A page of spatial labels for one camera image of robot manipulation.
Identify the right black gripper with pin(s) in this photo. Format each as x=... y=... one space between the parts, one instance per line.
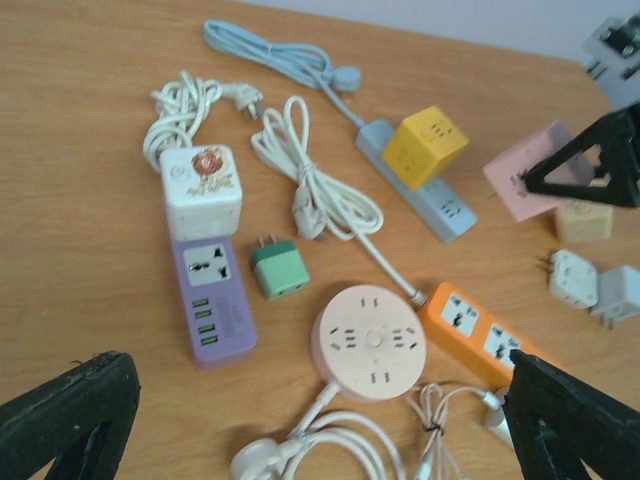
x=599 y=165

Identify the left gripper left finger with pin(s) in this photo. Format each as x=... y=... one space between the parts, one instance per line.
x=78 y=423

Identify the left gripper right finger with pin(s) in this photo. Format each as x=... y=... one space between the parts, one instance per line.
x=561 y=426

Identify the blue power strip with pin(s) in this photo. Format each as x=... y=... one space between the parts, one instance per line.
x=436 y=204

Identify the yellow cube socket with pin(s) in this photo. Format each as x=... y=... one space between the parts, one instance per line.
x=423 y=146

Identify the white cube socket with flower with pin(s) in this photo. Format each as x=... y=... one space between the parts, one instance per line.
x=202 y=192

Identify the white square plug adapter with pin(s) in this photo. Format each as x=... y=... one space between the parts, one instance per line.
x=571 y=278

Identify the green plug adapter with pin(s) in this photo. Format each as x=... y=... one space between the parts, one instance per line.
x=278 y=267

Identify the white USB charger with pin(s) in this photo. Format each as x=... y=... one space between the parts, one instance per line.
x=495 y=421

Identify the beige cube socket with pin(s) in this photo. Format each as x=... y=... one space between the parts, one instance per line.
x=583 y=222

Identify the orange power strip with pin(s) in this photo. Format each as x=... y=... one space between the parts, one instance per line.
x=473 y=336

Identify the small white grey adapter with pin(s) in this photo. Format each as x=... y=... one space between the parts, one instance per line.
x=618 y=296

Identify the purple power strip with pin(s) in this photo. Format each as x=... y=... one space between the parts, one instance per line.
x=217 y=311

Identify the pink round power socket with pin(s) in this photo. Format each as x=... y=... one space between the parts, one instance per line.
x=369 y=343

